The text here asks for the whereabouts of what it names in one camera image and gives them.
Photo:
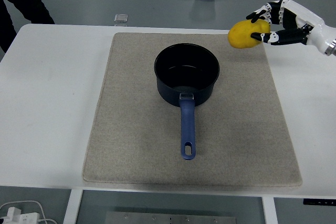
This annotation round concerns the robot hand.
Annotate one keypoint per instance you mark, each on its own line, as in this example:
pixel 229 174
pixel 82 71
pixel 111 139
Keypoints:
pixel 307 15

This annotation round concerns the yellow potato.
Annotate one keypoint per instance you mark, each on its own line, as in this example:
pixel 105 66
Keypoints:
pixel 242 33

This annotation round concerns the small clear square container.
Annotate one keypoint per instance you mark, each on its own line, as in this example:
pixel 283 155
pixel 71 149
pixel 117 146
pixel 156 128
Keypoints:
pixel 121 18

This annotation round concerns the black table control panel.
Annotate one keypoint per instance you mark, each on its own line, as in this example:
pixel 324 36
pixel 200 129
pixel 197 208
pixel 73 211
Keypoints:
pixel 319 201

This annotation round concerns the white table leg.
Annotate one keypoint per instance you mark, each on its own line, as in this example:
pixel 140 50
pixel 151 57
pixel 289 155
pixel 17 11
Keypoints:
pixel 270 211
pixel 72 208

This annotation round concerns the beige fabric mat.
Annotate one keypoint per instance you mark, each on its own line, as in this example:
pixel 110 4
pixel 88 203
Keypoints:
pixel 147 140

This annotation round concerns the grey metal plate with screws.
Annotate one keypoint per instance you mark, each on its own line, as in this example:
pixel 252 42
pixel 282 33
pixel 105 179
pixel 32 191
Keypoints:
pixel 170 218

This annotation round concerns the white power strip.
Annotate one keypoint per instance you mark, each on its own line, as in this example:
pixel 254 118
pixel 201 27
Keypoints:
pixel 27 218

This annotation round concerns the white power adapter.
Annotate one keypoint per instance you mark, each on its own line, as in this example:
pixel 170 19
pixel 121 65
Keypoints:
pixel 13 213

